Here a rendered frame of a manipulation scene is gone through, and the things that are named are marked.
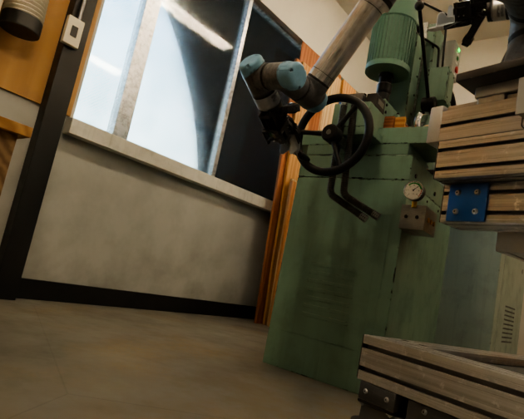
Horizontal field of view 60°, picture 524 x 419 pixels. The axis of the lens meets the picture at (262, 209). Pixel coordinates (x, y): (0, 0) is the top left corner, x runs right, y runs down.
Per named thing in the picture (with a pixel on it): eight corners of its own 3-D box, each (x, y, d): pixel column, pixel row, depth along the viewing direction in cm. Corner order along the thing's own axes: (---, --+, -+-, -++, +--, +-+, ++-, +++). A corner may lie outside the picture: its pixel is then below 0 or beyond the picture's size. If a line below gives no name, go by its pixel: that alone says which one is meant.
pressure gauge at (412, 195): (401, 204, 144) (404, 179, 146) (404, 207, 147) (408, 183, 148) (421, 206, 141) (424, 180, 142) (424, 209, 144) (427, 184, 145)
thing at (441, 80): (424, 101, 191) (429, 67, 193) (430, 110, 198) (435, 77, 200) (445, 99, 186) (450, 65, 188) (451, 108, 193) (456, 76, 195)
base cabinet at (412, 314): (259, 361, 168) (295, 175, 178) (331, 357, 213) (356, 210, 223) (375, 401, 141) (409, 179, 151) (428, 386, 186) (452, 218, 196)
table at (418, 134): (275, 136, 177) (278, 121, 177) (313, 161, 201) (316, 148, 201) (436, 131, 140) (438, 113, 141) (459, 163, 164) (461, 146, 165)
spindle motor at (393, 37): (357, 66, 183) (369, -3, 188) (373, 86, 197) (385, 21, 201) (400, 61, 172) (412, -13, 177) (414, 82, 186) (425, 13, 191)
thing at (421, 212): (397, 228, 146) (401, 204, 147) (409, 234, 156) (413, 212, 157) (424, 230, 141) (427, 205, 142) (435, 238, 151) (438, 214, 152)
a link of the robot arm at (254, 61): (252, 66, 124) (231, 68, 130) (268, 100, 131) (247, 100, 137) (268, 51, 128) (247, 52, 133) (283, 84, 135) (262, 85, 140)
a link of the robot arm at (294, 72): (318, 74, 128) (287, 75, 135) (294, 54, 120) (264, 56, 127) (309, 101, 127) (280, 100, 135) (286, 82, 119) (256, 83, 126)
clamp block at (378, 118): (328, 127, 163) (333, 103, 165) (345, 140, 174) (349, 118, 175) (368, 125, 154) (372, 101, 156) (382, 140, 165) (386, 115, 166)
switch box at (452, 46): (437, 74, 201) (442, 41, 203) (442, 84, 209) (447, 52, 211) (451, 72, 197) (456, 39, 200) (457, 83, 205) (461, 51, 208)
